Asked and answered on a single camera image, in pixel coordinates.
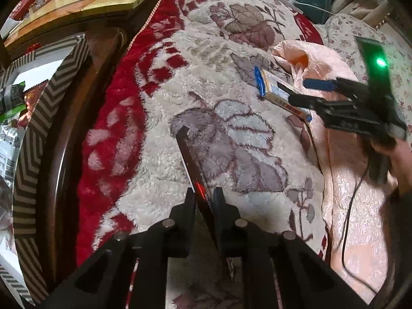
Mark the dark Nescafe box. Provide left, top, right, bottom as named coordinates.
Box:
left=174, top=125, right=233, bottom=280

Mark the cream wafer biscuit pack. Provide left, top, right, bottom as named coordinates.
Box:
left=254, top=66, right=312, bottom=123

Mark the red snack bag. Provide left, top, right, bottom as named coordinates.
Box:
left=18, top=80, right=49, bottom=128

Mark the white packet back side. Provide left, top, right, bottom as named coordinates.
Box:
left=0, top=125, right=25, bottom=188

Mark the green black snack packet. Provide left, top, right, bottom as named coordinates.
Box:
left=1, top=81, right=25, bottom=122

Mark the right hand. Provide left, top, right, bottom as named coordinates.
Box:
left=371, top=139, right=412, bottom=196

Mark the small floral sofa cover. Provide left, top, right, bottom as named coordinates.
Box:
left=323, top=14, right=411, bottom=133

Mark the floral red white fleece blanket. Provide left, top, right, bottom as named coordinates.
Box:
left=76, top=0, right=328, bottom=264

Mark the pink quilted blanket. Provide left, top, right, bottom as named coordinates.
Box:
left=272, top=40, right=396, bottom=303

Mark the chevron patterned storage box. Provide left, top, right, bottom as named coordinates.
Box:
left=1, top=33, right=90, bottom=305

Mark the wooden glass-top coffee table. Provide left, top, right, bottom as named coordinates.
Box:
left=4, top=0, right=146, bottom=52

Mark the red gift box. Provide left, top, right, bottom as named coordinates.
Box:
left=9, top=0, right=36, bottom=21

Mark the black cable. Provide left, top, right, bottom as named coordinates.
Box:
left=304, top=120, right=379, bottom=295

